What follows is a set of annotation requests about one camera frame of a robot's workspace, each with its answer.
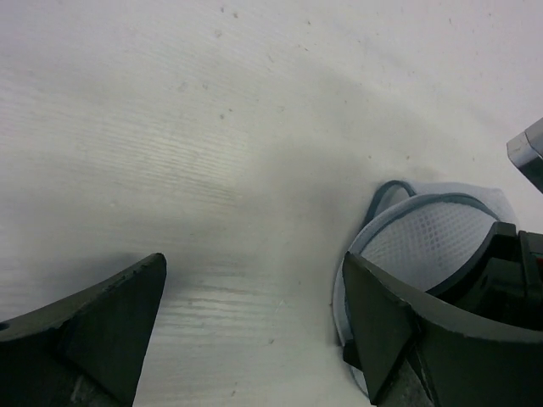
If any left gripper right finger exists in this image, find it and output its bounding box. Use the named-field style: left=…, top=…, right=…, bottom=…
left=343, top=254, right=542, bottom=406

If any white mesh laundry bag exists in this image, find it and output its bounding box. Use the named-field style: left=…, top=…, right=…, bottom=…
left=332, top=180, right=516, bottom=406

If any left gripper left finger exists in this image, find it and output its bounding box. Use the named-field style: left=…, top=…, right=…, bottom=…
left=1, top=254, right=166, bottom=406

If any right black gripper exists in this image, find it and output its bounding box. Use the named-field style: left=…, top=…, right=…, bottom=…
left=427, top=222, right=542, bottom=329

